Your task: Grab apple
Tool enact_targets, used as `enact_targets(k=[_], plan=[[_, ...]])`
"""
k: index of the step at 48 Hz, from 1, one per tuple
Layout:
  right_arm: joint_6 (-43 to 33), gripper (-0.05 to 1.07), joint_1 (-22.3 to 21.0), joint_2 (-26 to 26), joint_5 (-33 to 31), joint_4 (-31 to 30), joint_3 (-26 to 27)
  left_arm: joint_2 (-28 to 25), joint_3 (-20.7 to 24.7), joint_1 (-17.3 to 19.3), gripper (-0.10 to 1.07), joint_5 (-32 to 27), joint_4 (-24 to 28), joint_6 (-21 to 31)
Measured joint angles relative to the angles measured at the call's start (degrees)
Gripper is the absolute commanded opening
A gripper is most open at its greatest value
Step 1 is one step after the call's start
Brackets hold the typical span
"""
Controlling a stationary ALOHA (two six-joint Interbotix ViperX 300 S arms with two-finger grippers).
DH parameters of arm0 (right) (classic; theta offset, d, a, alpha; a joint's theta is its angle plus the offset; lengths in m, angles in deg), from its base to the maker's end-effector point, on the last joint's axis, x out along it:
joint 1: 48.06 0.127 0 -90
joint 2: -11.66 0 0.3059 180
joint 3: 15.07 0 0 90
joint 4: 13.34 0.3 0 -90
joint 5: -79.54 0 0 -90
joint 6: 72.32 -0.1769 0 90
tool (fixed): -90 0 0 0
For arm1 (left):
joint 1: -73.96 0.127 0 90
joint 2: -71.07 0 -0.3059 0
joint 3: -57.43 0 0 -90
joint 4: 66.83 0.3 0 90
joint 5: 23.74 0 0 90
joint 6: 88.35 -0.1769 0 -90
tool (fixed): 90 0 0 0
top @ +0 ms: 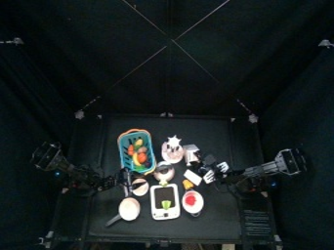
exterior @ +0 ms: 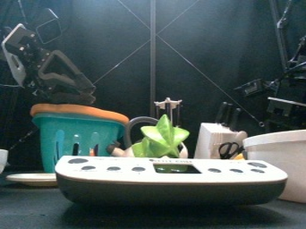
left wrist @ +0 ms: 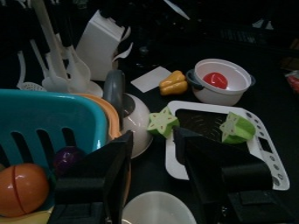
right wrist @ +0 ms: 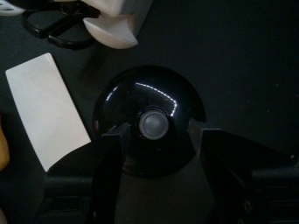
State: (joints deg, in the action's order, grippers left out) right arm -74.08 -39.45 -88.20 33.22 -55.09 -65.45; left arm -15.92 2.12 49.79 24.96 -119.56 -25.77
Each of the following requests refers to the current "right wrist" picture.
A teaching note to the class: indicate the white rectangular board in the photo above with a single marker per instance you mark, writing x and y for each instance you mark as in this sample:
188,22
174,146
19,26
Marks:
44,110

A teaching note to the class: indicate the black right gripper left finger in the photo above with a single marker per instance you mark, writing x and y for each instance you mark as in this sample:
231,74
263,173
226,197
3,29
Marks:
111,175

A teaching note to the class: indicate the small orange toy food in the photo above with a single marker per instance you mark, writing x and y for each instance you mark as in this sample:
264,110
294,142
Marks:
3,145

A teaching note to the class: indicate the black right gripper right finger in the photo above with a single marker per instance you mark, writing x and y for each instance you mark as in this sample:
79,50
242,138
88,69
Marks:
226,180

